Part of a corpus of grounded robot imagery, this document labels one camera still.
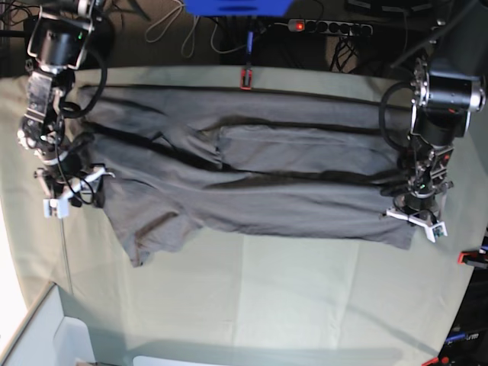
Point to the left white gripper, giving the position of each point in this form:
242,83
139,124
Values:
434,229

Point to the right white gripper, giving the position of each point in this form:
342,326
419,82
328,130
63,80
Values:
81,189

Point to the grey t-shirt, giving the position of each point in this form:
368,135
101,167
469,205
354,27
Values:
251,163

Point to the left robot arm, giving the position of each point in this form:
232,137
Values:
449,86

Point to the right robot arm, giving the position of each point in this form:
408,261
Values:
59,45

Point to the red black clamp right edge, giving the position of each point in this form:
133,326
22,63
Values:
475,258

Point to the red clamp bottom right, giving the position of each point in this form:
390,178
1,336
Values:
438,361

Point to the white storage bin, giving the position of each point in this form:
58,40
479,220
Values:
47,336

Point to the red black clamp top centre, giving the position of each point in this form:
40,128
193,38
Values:
246,72

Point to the black power strip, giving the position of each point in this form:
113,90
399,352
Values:
330,28

